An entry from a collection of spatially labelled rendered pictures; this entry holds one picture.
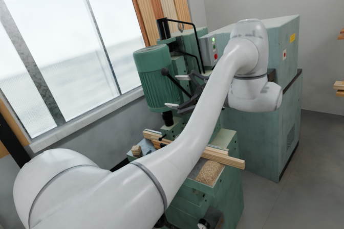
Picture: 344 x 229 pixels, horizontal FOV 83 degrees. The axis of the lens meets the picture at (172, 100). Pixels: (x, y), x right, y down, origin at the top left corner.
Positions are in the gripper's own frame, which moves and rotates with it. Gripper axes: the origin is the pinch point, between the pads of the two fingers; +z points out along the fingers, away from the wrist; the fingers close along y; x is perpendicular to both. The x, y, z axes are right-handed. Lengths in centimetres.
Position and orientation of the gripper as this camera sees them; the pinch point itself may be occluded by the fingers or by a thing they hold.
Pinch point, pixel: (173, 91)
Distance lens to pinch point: 84.6
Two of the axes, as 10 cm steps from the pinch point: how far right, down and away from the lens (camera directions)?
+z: -7.9, -0.8, 6.1
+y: 3.2, -9.0, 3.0
